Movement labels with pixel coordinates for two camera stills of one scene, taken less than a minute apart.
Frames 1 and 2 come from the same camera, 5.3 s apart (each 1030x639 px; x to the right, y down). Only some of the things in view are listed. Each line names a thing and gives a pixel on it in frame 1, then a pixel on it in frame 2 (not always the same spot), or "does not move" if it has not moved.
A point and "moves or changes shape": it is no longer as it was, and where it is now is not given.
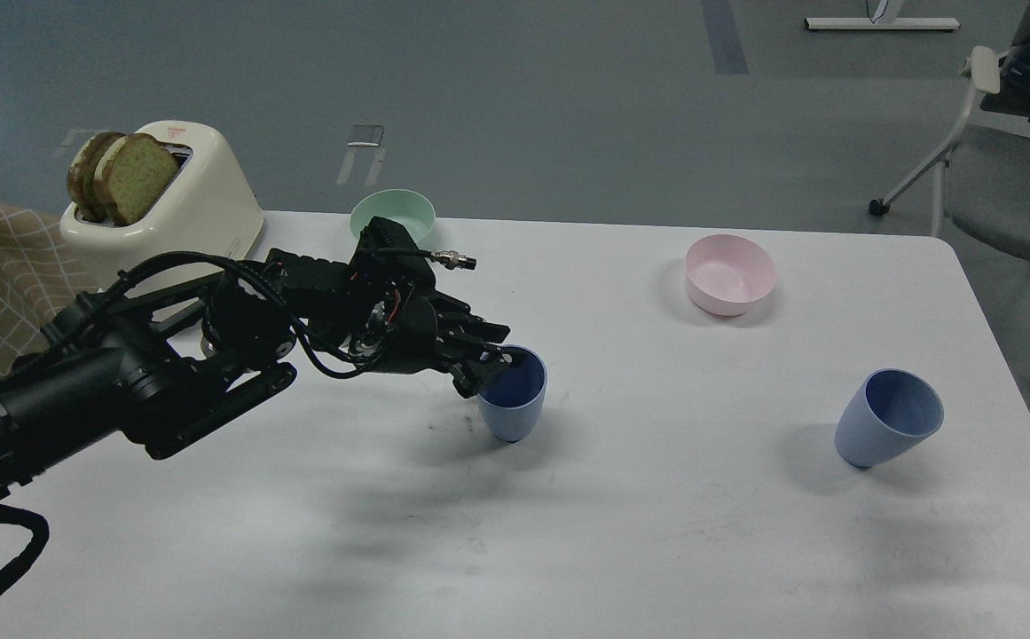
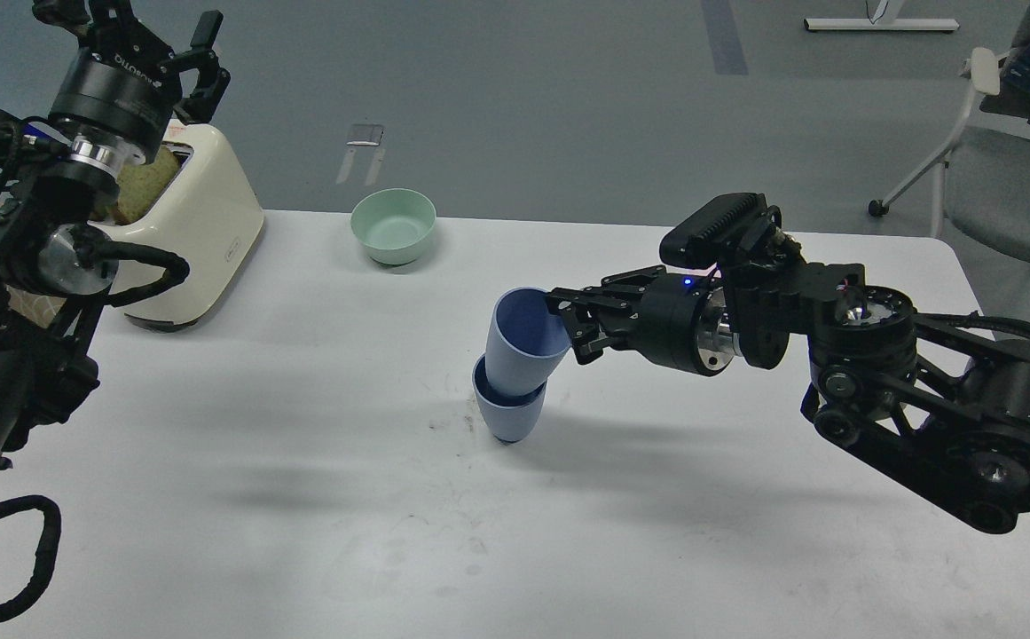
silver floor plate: x=365 y=135 does not move
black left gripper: x=393 y=323 → x=121 y=82
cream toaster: x=204 y=208 does not move
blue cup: x=512 y=400 does not move
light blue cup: x=889 y=410 moves or changes shape
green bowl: x=402 y=207 does not move
